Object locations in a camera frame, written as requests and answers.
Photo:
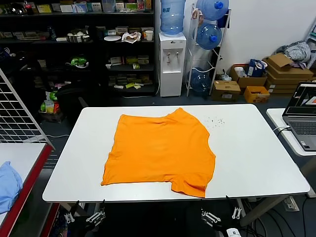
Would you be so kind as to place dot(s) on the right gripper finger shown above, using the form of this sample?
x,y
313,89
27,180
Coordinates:
x,y
235,212
211,219

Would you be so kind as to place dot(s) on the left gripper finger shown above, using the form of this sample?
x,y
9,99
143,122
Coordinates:
x,y
72,212
98,214

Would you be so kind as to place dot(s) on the orange T-shirt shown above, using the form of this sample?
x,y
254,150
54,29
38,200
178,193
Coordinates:
x,y
158,153

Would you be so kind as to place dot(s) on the grey clothes pile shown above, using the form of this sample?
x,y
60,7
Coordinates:
x,y
298,50

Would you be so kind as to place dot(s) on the colourful printed bag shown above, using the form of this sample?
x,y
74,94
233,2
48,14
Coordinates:
x,y
63,224

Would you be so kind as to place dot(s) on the grey table leg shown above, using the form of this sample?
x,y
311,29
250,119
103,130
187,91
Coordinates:
x,y
266,209

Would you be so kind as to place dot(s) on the red-edged white table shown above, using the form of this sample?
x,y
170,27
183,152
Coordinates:
x,y
29,182

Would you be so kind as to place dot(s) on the light blue cloth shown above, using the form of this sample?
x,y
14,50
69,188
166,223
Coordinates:
x,y
10,185

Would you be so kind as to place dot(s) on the scattered dark crumbs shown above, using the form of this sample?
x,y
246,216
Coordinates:
x,y
215,121

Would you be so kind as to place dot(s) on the white side table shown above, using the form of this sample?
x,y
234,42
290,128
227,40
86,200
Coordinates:
x,y
276,118

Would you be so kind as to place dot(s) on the grey laptop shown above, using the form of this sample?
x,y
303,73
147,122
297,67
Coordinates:
x,y
301,128

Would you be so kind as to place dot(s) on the basket of green packages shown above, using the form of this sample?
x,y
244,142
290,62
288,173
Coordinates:
x,y
50,106

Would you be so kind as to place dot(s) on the black office chair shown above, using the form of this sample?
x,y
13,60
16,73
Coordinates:
x,y
71,98

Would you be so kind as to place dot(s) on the orange cardboard box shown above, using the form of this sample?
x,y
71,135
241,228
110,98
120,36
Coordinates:
x,y
256,97

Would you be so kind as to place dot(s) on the closed brown cardboard box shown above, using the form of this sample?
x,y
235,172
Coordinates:
x,y
225,91

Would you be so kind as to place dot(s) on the flat cardboard box stack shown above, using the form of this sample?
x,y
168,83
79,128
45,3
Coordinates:
x,y
281,85

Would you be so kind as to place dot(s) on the blue water jug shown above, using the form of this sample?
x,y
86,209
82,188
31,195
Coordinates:
x,y
209,10
207,37
200,81

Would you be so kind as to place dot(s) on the grey plastic bag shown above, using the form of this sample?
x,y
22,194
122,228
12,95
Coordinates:
x,y
225,77

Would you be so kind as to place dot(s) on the white container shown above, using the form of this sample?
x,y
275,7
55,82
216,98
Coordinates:
x,y
240,72

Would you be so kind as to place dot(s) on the white water dispenser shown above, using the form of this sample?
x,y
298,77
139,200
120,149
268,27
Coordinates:
x,y
170,81

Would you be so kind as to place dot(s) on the blue shopping bag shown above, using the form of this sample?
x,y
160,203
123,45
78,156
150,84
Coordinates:
x,y
254,67

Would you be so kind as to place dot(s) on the large open cardboard box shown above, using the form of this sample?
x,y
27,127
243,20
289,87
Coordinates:
x,y
286,69

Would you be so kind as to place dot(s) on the black shelving unit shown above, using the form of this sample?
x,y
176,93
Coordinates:
x,y
61,41

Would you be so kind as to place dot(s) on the metal bowl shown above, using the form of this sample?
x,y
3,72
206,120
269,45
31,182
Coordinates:
x,y
76,37

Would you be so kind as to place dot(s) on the white plate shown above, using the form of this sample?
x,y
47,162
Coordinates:
x,y
112,38

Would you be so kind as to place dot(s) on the white plastic bag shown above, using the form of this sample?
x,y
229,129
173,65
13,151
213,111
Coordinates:
x,y
130,38

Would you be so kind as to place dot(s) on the white paper cup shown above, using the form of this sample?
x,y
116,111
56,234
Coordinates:
x,y
149,35

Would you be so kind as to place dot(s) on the blue labelled water bottle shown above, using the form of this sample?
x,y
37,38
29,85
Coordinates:
x,y
172,22

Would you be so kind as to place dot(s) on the clear plastic container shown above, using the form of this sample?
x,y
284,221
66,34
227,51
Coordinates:
x,y
109,6

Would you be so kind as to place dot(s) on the cola bottle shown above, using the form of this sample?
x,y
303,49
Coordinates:
x,y
29,7

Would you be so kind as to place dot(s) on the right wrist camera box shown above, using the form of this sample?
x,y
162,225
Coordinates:
x,y
233,232

